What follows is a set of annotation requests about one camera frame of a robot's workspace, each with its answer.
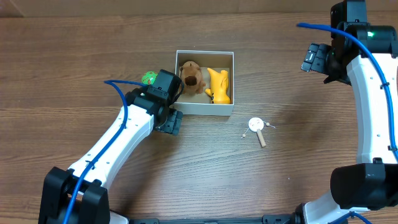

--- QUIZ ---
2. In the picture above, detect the brown plush capybara toy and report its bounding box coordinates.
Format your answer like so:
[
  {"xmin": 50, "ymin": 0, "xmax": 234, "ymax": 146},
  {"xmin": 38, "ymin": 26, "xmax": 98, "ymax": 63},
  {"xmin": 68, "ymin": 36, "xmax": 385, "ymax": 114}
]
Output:
[{"xmin": 180, "ymin": 61, "xmax": 206, "ymax": 95}]

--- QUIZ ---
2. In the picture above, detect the yellow rubber toy animal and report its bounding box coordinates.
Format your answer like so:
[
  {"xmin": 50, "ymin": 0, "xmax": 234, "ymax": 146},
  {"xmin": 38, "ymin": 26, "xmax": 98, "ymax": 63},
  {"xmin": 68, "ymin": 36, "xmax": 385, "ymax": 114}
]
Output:
[{"xmin": 205, "ymin": 68, "xmax": 231, "ymax": 105}]

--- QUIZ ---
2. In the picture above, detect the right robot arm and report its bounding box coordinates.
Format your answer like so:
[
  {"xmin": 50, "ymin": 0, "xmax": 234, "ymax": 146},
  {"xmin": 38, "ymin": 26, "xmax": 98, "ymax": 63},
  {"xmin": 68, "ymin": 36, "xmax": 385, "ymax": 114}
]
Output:
[{"xmin": 289, "ymin": 0, "xmax": 397, "ymax": 223}]

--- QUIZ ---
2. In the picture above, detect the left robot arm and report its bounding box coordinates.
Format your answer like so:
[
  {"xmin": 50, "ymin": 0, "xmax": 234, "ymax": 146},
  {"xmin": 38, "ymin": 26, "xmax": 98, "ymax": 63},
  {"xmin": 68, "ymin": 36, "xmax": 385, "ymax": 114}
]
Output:
[{"xmin": 38, "ymin": 70, "xmax": 184, "ymax": 224}]

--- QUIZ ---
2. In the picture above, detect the green patterned ball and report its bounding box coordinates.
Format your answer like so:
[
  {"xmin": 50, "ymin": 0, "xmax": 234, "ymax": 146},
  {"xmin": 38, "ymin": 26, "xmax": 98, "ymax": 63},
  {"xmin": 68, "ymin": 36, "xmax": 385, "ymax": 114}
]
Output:
[{"xmin": 141, "ymin": 71, "xmax": 158, "ymax": 85}]

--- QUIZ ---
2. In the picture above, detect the white cardboard box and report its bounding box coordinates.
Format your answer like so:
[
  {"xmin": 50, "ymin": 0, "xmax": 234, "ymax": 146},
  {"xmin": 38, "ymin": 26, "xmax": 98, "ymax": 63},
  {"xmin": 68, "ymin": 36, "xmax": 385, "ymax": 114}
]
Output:
[{"xmin": 173, "ymin": 50, "xmax": 234, "ymax": 116}]

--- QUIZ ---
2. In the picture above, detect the small wooden rattle drum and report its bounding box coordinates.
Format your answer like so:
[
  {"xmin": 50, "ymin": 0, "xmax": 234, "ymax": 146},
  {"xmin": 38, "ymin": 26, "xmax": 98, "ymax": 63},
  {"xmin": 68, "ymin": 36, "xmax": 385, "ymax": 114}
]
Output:
[{"xmin": 241, "ymin": 117, "xmax": 275, "ymax": 147}]

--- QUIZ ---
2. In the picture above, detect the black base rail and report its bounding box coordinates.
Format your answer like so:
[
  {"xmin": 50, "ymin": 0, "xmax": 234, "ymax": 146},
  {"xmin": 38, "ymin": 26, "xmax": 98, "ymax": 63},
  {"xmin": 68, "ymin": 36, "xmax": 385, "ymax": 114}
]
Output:
[{"xmin": 110, "ymin": 211, "xmax": 302, "ymax": 224}]

